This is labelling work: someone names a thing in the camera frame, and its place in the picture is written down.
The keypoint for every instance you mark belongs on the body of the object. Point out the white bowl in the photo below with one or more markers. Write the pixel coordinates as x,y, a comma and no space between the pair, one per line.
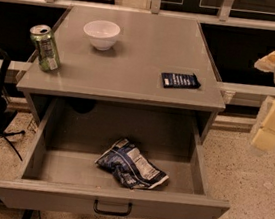
102,34

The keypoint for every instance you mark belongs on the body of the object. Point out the green soda can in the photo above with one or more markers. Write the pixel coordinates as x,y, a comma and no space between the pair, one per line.
43,39

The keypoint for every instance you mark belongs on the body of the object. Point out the grey metal cabinet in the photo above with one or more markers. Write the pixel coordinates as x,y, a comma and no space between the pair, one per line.
130,71

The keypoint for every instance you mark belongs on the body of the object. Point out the metal window railing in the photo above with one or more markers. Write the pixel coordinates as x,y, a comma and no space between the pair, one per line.
222,17

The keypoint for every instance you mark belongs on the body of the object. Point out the blue chip bag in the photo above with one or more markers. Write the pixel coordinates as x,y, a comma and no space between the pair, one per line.
126,163

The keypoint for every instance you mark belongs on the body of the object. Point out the dark blue snack bar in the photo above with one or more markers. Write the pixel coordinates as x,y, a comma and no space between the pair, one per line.
180,81

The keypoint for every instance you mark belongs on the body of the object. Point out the black drawer handle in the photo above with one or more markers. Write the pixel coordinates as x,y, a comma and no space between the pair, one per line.
112,209

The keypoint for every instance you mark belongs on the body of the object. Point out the open grey top drawer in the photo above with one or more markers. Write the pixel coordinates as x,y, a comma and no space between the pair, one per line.
59,172

